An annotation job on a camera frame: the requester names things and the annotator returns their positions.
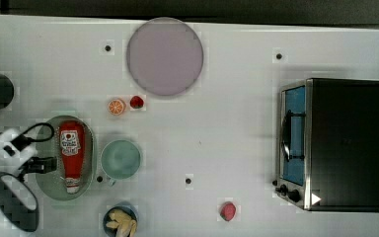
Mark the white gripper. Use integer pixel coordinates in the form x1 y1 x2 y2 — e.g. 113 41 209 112
0 128 57 174

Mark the red ketchup bottle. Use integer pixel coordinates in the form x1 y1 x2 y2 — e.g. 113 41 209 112
58 120 85 194

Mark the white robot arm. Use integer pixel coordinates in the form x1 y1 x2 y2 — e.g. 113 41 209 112
0 128 57 236

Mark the green oval strainer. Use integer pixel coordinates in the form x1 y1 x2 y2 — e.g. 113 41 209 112
36 116 94 200

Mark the green mug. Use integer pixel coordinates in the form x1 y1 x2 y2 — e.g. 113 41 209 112
101 139 142 186

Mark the orange slice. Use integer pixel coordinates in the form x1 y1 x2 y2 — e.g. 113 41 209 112
108 99 126 116

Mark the peeled banana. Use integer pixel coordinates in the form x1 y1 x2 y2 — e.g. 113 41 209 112
106 209 137 237

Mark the red strawberry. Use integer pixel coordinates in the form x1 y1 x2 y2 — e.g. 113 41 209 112
129 96 144 110

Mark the grey round plate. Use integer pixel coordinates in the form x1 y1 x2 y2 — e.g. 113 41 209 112
126 18 204 96

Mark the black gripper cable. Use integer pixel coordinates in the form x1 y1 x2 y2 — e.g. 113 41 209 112
19 122 56 146

